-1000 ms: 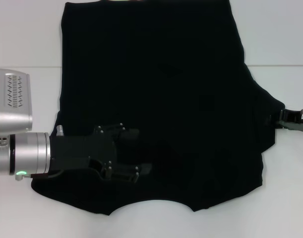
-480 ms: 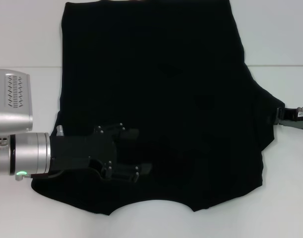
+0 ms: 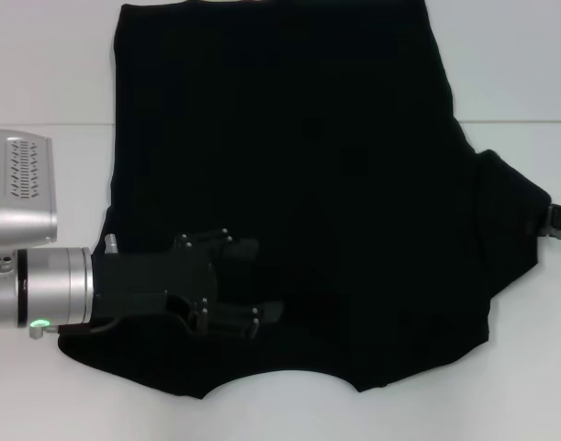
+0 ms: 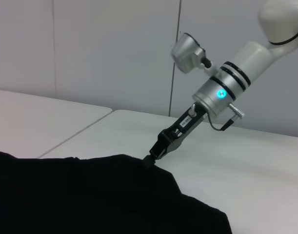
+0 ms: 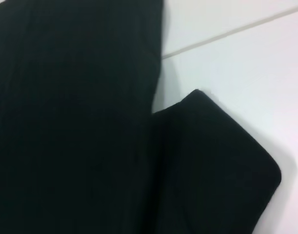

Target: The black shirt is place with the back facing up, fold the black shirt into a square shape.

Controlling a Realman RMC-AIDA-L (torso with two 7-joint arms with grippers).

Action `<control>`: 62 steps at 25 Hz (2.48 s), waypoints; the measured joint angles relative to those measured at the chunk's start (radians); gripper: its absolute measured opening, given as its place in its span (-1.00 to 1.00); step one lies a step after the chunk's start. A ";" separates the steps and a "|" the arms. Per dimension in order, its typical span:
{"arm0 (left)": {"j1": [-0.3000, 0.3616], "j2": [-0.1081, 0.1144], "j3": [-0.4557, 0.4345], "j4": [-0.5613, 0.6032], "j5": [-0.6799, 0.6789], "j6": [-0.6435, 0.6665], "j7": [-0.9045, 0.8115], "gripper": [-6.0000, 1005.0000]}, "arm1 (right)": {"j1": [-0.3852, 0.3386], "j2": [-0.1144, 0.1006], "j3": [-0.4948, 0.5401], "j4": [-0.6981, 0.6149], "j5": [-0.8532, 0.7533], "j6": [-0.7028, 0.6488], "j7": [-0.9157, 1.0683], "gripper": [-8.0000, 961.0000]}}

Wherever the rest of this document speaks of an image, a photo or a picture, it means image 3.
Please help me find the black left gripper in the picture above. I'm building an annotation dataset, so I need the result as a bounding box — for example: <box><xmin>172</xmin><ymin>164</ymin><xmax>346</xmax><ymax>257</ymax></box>
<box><xmin>90</xmin><ymin>227</ymin><xmax>287</xmax><ymax>341</ymax></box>

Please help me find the black t-shirt with white print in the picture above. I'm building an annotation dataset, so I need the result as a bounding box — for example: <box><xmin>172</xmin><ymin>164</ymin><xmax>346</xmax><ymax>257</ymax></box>
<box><xmin>57</xmin><ymin>0</ymin><xmax>553</xmax><ymax>401</ymax></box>

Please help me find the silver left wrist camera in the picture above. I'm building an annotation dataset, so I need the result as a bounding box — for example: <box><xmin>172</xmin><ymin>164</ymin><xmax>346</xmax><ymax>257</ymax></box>
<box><xmin>0</xmin><ymin>128</ymin><xmax>60</xmax><ymax>252</ymax></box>

